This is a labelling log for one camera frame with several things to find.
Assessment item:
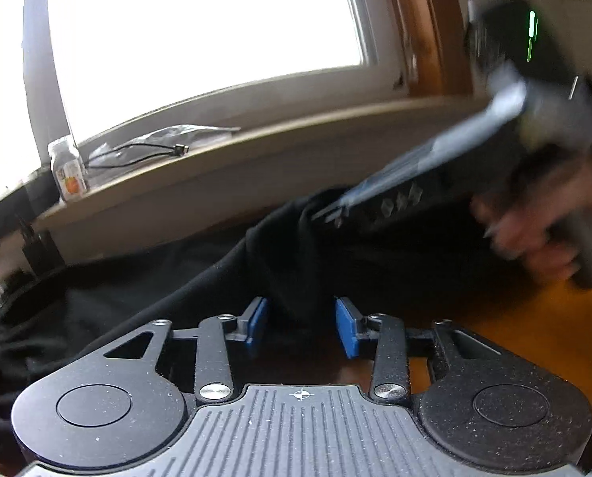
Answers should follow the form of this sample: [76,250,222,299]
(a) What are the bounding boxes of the black trousers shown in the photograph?
[0,191,526,465]

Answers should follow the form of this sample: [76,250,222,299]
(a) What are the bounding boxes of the person right hand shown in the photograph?
[472,155,592,285]

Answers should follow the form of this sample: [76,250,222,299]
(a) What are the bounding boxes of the wooden window sill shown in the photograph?
[35,96,487,229]

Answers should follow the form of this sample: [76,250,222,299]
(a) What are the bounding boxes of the clear plastic bag on sill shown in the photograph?
[84,124,241,170]

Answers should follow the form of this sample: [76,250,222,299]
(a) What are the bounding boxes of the black power adapter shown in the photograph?
[19,219,65,278]

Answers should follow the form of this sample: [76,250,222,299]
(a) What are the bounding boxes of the clear bottle orange label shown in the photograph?
[48,136,88,202]

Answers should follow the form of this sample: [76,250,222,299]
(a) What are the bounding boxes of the black cable on sill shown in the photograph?
[85,142,191,171]

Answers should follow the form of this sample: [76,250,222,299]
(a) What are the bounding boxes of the white window frame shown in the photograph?
[23,0,410,155]

